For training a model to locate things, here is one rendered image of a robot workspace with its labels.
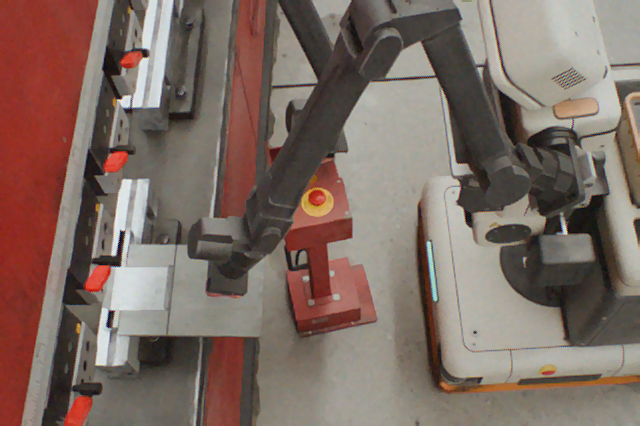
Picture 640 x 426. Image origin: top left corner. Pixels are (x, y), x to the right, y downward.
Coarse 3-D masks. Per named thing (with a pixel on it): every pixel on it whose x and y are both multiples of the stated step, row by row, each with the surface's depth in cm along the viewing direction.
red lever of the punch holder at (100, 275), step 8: (104, 256) 123; (112, 256) 123; (104, 264) 121; (112, 264) 122; (96, 272) 118; (104, 272) 118; (88, 280) 116; (96, 280) 116; (104, 280) 117; (88, 288) 115; (96, 288) 115
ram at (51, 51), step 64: (0, 0) 92; (64, 0) 112; (0, 64) 92; (64, 64) 112; (0, 128) 92; (64, 128) 112; (0, 192) 92; (0, 256) 92; (64, 256) 112; (0, 320) 92; (0, 384) 92
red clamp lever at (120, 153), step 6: (126, 144) 132; (132, 144) 132; (114, 150) 132; (120, 150) 131; (126, 150) 131; (132, 150) 131; (114, 156) 127; (120, 156) 127; (126, 156) 129; (108, 162) 124; (114, 162) 124; (120, 162) 125; (108, 168) 124; (114, 168) 124; (120, 168) 125
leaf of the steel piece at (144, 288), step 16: (128, 272) 150; (144, 272) 150; (160, 272) 150; (112, 288) 149; (128, 288) 148; (144, 288) 148; (160, 288) 148; (112, 304) 147; (128, 304) 147; (144, 304) 147; (160, 304) 147
